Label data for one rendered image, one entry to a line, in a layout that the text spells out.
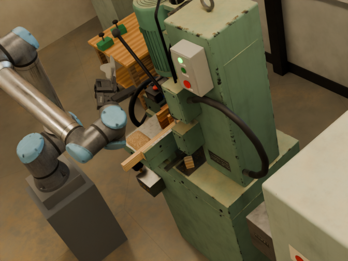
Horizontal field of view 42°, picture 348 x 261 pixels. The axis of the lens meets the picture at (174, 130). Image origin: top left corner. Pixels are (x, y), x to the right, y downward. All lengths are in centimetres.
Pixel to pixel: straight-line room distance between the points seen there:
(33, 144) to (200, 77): 112
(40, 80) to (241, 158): 93
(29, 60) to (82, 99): 205
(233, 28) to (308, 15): 179
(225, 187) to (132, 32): 195
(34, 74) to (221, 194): 93
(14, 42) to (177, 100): 73
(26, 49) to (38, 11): 294
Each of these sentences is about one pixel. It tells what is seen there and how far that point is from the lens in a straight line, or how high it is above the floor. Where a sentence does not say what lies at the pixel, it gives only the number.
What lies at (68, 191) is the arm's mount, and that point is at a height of 57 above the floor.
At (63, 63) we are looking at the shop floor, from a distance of 458.
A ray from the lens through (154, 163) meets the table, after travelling 194.
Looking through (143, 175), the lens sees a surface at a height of 62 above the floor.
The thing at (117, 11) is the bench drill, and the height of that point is 44.
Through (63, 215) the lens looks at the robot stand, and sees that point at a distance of 246.
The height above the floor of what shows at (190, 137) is 104.
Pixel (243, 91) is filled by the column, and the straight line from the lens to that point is 155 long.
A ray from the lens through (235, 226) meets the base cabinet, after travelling 192.
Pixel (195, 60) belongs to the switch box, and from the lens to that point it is 138.
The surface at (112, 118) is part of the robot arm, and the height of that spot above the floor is 127.
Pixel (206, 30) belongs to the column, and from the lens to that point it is 139.
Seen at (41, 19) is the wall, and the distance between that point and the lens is 491.
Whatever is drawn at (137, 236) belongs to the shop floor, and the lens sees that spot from 284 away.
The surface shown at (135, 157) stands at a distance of 190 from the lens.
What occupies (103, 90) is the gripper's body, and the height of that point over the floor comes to 123.
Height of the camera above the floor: 225
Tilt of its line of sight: 42 degrees down
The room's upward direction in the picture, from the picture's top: 20 degrees counter-clockwise
